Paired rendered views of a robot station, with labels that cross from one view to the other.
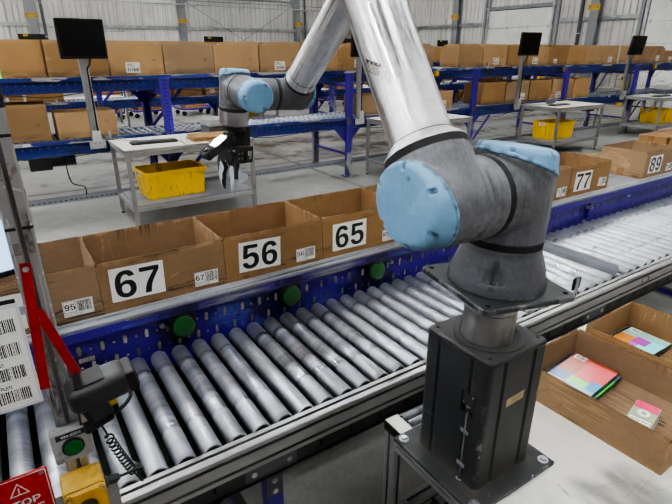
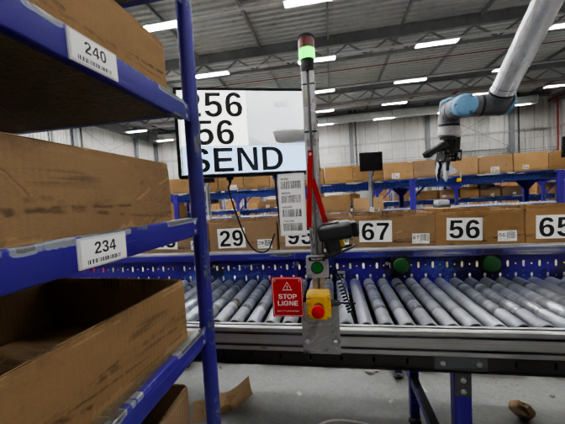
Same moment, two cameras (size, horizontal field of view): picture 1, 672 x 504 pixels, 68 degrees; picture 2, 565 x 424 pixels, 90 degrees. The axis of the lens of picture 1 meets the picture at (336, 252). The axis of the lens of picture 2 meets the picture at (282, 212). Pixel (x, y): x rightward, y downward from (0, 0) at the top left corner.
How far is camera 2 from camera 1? 0.46 m
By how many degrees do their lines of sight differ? 46
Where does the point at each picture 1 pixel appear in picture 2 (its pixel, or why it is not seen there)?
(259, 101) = (467, 107)
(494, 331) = not seen: outside the picture
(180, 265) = (403, 226)
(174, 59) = (419, 170)
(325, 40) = (524, 43)
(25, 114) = (340, 198)
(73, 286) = not seen: hidden behind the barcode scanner
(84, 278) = not seen: hidden behind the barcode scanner
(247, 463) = (436, 347)
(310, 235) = (512, 221)
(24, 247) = (311, 143)
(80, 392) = (324, 226)
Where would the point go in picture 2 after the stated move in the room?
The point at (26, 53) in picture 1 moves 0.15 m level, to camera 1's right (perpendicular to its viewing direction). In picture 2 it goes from (345, 172) to (351, 171)
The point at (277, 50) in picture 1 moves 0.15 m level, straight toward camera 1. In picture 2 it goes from (493, 160) to (493, 159)
